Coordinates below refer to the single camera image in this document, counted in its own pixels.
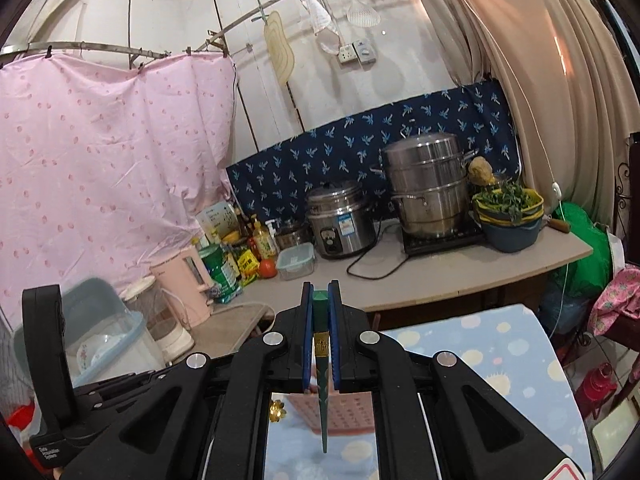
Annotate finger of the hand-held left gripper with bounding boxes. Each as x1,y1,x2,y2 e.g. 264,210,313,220
21,284,76,431

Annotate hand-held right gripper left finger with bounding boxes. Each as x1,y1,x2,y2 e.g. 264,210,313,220
59,282,316,480

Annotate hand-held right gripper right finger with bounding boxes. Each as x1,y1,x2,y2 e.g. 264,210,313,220
327,281,573,480

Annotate green chopstick with gold band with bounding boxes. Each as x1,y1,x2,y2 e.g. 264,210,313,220
311,292,332,455

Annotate pink perforated utensil basket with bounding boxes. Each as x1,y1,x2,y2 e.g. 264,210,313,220
270,393,377,435

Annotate white floral plate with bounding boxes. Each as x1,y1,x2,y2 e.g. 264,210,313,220
75,332,126,366

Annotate plastic dish storage box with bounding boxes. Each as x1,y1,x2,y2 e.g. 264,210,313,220
12,277,166,386

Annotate clear food container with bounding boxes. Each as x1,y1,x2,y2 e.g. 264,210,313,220
276,244,317,281

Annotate yellow packet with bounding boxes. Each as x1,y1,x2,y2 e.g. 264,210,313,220
236,252,261,282

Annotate yellow oil bottle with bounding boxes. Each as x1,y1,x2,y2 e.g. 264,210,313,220
251,217,278,261

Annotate small steel bowl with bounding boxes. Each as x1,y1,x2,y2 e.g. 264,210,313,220
274,222,311,251

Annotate white blender appliance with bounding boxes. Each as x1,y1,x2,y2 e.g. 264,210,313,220
122,275,196,363

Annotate silver rice cooker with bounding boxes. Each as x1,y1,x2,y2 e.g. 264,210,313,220
306,181,377,261

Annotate wooden counter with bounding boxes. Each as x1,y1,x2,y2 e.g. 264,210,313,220
187,227,594,361

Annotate pink electric kettle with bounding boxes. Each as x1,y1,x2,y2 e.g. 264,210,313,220
150,244,215,328

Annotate blue planet-print tablecloth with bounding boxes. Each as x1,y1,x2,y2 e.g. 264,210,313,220
262,302,591,480

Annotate black induction cooktop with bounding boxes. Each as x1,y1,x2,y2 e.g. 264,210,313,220
401,220,486,256

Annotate stainless steel steamer pot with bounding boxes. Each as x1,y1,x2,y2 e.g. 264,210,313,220
370,132,478,241

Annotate pink dotted curtain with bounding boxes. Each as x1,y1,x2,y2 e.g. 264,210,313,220
0,50,238,321

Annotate navy leaf-print cloth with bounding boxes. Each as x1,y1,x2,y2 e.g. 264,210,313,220
225,80,523,221

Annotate blue basin with greens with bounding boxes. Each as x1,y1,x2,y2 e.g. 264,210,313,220
472,187,546,253

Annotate brown lumpy root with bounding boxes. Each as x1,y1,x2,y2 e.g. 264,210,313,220
467,156,496,188

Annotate green leafy vegetables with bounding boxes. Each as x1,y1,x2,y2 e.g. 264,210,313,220
475,180,543,222

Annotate red plastic bottle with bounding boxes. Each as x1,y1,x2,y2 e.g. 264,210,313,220
575,362,618,421

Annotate green plastic bag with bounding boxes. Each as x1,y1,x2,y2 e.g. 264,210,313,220
552,202,613,291

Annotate pink floral cloth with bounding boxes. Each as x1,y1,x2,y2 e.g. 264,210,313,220
587,265,640,336

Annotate beige hanging cutting board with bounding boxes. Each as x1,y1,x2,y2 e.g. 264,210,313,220
263,10,297,86

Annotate white hanging cloth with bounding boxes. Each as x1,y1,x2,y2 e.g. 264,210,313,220
299,0,343,56

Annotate white slotted skimmer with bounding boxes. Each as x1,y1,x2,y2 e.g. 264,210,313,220
346,0,383,28

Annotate beige curtain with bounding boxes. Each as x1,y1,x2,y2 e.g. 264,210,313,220
442,0,640,231

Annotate black power cable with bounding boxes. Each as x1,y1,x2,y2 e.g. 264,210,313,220
346,222,407,281

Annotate wall power socket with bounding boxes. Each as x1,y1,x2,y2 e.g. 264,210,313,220
338,37,377,66

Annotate metal curtain rail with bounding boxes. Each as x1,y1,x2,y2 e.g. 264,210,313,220
0,0,441,61

